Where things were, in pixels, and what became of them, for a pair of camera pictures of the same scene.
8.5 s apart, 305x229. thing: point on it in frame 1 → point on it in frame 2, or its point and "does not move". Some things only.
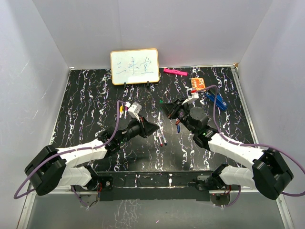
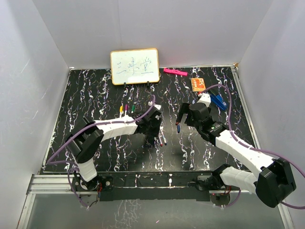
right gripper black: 168,108 → 185,109
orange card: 198,83 does not move
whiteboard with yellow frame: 135,66 does not move
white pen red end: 160,140 does not move
